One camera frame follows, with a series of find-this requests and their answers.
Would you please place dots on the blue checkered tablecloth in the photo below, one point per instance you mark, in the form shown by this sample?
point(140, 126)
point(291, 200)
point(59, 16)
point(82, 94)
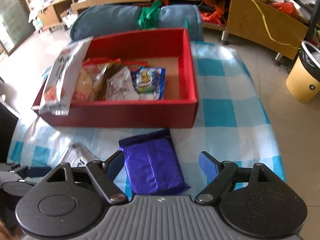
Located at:
point(225, 110)

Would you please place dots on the red plastic bag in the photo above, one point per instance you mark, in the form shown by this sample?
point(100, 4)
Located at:
point(285, 7)

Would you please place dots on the yellow trash bin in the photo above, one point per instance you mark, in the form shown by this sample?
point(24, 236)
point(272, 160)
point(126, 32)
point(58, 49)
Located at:
point(302, 85)

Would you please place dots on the white wafer packet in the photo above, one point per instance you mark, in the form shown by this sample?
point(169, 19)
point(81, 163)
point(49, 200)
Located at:
point(77, 155)

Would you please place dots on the orange plastic bag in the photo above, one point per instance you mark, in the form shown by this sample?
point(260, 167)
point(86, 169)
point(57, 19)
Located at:
point(215, 12)

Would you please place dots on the silver snack packet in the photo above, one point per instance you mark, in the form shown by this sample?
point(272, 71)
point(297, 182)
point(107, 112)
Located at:
point(120, 87)

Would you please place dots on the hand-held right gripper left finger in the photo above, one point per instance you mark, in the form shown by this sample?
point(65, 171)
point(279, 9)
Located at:
point(115, 162)

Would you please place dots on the black metal shelf rack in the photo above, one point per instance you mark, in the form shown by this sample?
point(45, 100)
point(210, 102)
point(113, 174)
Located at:
point(312, 20)

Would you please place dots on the blue bolster cushion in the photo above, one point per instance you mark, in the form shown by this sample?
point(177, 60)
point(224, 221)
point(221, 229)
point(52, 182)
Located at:
point(112, 17)

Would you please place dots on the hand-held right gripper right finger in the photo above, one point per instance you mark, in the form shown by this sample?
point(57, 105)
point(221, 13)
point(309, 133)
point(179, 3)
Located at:
point(208, 166)

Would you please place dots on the clear packet with round bun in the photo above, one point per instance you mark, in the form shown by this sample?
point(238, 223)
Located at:
point(85, 85)

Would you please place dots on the white noodle snack packet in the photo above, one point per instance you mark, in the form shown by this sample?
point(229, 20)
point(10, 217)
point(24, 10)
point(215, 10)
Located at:
point(62, 75)

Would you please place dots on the wooden television cabinet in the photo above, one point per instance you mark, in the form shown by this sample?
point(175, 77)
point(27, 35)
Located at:
point(250, 17)

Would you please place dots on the red cardboard box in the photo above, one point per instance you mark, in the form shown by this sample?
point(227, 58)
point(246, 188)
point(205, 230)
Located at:
point(125, 115)

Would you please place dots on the purple foil packet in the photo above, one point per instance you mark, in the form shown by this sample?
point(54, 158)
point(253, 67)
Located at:
point(152, 165)

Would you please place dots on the framed glass board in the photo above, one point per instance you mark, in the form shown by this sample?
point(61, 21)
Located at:
point(12, 20)

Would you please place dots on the blue snack packet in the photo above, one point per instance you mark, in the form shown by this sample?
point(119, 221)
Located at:
point(150, 82)

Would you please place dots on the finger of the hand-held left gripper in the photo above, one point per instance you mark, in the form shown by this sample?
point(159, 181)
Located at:
point(40, 172)

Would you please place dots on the black object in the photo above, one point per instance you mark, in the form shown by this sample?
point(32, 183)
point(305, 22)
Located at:
point(6, 135)

